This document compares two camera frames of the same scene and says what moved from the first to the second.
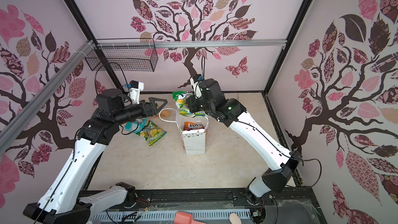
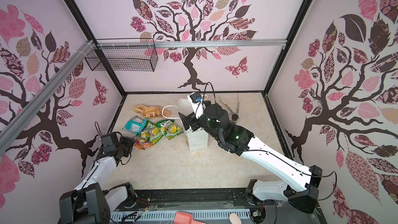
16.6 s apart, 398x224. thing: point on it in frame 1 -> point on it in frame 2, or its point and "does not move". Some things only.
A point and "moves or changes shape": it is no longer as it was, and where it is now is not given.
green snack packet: (183, 105) moves or changes shape
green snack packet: (151, 133) does not move
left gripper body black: (143, 111) -> (126, 143)
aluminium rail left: (24, 115) does not move
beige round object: (234, 219) does not move
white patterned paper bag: (165, 120) -> (197, 139)
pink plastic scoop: (183, 218) does not move
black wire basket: (136, 58) does not move
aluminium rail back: (192, 43) does not move
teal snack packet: (136, 126) does not move
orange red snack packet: (188, 126) moves or changes shape
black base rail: (294, 206) does not move
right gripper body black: (197, 105) -> (197, 124)
